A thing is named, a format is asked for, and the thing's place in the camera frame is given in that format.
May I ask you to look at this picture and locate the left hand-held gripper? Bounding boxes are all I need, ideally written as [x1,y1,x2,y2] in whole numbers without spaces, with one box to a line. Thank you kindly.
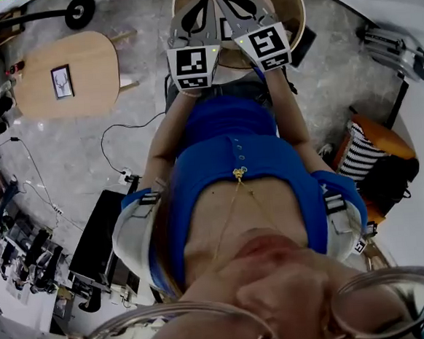
[163,0,225,93]

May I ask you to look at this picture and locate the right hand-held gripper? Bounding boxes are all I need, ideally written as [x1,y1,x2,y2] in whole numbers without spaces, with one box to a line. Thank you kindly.
[215,0,295,77]

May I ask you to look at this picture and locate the person's right forearm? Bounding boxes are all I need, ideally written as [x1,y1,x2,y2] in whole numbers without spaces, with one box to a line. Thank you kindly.
[264,63,336,179]

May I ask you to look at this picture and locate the person's left forearm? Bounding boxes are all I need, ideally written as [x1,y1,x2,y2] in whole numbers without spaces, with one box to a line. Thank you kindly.
[138,88,204,193]

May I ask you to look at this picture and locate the round wooden table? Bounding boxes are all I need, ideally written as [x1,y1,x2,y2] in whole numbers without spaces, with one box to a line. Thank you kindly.
[170,0,311,77]

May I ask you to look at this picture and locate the black square board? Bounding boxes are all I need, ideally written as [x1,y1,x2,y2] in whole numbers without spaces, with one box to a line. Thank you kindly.
[287,23,321,69]

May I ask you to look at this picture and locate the black floor lamp stand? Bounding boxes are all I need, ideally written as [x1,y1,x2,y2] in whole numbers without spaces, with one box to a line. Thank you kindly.
[0,0,99,40]

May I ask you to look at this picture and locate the rounded wooden side table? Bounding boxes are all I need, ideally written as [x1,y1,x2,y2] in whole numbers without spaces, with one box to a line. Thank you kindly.
[8,26,145,123]

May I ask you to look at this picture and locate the person's blue top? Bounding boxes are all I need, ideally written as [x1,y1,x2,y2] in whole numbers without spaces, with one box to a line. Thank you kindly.
[114,84,374,300]

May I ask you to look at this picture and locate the metal folding stand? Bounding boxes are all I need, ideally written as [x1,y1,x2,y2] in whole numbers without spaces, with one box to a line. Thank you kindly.
[354,19,424,87]

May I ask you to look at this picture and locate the white power strip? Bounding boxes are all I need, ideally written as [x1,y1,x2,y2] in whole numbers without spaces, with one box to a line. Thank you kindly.
[118,165,141,187]

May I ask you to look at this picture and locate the black white striped cloth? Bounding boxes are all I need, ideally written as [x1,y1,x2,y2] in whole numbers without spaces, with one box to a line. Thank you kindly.
[333,117,391,184]

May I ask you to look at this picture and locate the red black small device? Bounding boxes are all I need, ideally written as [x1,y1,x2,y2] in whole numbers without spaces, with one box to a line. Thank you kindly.
[4,60,27,77]

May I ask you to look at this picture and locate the orange stool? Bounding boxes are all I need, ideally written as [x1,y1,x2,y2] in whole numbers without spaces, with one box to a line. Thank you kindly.
[329,109,423,229]

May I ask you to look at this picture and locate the black bag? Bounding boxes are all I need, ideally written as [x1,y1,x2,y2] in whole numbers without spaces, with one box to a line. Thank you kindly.
[355,152,424,219]

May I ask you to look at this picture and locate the white harness vest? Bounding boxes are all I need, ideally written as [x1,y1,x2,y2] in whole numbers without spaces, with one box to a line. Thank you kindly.
[108,170,375,296]

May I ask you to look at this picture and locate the black equipment case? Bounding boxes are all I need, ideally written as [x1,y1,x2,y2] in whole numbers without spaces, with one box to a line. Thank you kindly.
[61,187,143,296]

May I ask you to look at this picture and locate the person's face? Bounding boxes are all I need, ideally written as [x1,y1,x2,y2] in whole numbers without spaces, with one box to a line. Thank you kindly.
[133,214,424,339]

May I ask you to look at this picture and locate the cluttered shelf of items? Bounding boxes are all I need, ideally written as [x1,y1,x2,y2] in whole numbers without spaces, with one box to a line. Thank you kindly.
[0,169,72,307]

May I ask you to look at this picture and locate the metal rimmed glasses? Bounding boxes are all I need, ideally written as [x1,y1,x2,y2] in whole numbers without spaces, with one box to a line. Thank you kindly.
[63,264,424,339]

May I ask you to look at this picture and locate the black power cable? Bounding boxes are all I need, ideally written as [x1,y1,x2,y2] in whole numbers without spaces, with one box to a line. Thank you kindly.
[98,111,172,176]

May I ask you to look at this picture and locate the deer print picture frame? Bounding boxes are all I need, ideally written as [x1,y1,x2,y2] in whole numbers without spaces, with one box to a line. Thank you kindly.
[50,63,76,101]

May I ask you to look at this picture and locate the thin gold necklace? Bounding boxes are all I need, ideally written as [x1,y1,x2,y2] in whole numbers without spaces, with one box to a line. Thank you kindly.
[200,163,290,272]

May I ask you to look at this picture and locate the thin grey cable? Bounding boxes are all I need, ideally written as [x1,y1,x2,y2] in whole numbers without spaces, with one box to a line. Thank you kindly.
[9,130,85,238]

